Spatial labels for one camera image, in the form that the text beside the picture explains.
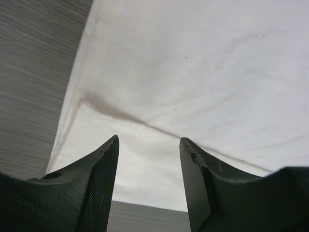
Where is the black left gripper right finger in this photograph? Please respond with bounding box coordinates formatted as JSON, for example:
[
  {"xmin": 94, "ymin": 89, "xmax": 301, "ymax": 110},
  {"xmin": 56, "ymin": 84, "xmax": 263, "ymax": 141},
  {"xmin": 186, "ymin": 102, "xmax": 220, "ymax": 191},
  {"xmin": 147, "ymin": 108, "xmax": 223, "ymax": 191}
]
[{"xmin": 180, "ymin": 138, "xmax": 309, "ymax": 232}]

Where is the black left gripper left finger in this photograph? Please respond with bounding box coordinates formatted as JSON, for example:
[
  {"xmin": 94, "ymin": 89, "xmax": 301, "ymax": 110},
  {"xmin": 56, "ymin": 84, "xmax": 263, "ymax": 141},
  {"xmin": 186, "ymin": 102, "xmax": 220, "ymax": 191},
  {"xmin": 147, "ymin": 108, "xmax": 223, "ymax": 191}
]
[{"xmin": 0, "ymin": 136, "xmax": 119, "ymax": 232}]

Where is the white t shirt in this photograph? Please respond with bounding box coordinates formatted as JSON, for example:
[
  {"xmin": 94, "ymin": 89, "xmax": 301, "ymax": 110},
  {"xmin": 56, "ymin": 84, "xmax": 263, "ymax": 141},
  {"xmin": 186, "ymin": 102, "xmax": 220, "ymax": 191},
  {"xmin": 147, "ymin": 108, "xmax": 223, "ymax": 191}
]
[{"xmin": 47, "ymin": 0, "xmax": 309, "ymax": 211}]

